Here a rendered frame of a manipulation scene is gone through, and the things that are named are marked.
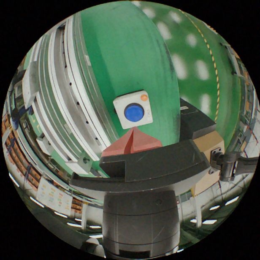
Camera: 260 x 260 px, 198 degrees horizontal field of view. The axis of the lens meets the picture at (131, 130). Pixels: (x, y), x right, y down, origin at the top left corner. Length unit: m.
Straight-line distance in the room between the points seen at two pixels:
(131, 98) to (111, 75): 0.10
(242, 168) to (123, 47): 0.51
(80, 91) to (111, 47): 0.16
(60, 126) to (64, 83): 0.16
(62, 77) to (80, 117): 0.14
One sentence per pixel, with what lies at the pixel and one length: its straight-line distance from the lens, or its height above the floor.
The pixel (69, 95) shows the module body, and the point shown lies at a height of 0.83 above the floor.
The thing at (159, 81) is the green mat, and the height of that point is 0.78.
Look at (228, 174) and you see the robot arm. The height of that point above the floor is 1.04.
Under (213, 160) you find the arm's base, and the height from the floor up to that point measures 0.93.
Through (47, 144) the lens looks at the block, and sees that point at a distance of 0.51.
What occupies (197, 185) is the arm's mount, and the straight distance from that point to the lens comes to 0.46.
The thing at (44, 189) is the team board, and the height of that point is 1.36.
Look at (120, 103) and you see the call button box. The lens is 0.20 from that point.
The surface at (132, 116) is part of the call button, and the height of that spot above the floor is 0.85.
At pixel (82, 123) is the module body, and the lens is 0.26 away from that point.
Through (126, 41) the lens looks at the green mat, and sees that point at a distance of 0.28.
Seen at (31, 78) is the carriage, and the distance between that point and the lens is 0.36.
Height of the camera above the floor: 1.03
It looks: 55 degrees down
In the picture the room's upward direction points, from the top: 179 degrees clockwise
